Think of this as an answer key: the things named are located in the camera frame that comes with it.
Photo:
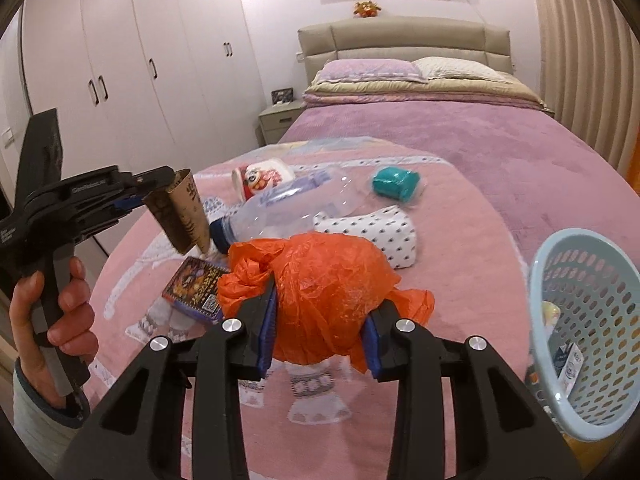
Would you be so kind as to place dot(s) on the red and white cup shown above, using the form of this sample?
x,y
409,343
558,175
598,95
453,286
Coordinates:
x,y
260,177

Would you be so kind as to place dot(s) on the orange plush toy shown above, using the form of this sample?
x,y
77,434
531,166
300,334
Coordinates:
x,y
366,9

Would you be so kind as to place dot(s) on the white wardrobe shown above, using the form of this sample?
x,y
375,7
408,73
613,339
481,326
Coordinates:
x,y
150,35

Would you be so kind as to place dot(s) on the brown cardboard piece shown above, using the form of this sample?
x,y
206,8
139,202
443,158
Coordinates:
x,y
180,210

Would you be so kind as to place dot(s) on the beige curtain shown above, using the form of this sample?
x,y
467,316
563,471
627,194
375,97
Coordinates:
x,y
585,60

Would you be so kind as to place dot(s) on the light blue plastic basket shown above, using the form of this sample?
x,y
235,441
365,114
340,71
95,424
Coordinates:
x,y
575,260

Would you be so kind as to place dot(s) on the white pillow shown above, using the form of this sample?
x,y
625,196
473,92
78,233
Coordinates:
x,y
460,67

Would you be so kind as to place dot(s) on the person's left hand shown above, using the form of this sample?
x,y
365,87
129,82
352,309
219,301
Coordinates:
x,y
77,330

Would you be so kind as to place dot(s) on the white dotted cloth pouch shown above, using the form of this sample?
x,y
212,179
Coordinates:
x,y
390,240

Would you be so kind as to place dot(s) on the folded beige quilt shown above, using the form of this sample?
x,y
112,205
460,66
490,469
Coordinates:
x,y
425,91

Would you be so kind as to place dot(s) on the orange plastic bag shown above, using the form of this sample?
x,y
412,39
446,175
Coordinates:
x,y
325,290

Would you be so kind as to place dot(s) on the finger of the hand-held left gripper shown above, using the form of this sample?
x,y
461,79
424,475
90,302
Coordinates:
x,y
129,204
150,180

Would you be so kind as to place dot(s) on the pink elephant blanket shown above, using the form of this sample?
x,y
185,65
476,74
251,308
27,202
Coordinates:
x,y
450,260

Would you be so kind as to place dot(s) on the purple pillow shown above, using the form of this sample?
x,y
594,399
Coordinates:
x,y
370,70

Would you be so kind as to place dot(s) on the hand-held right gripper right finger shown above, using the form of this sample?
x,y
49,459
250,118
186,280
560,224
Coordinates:
x,y
372,352

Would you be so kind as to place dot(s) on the bed with purple cover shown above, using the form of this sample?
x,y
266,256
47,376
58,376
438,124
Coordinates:
x,y
450,135

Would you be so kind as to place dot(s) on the yellow and pink wrapper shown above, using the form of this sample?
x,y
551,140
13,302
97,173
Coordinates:
x,y
551,316

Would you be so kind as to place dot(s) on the white and dark carton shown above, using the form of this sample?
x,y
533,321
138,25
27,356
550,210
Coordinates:
x,y
570,366

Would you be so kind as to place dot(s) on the white wall switch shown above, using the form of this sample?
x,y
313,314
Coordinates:
x,y
6,137

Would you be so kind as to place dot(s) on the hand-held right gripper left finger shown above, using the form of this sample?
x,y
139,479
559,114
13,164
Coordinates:
x,y
265,332

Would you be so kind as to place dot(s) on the orange curtain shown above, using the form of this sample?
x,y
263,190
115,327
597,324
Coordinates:
x,y
632,175

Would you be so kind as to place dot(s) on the clear plastic bottle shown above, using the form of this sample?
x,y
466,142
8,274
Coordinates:
x,y
290,210

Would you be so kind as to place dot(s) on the colourful small box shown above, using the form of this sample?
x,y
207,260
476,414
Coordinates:
x,y
192,285

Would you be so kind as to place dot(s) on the beige upholstered headboard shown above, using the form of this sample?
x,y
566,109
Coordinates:
x,y
400,40

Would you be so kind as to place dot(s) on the person's left forearm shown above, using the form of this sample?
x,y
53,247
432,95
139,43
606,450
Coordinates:
x,y
35,425

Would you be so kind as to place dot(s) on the beige nightstand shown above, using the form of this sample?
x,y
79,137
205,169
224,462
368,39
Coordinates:
x,y
277,122

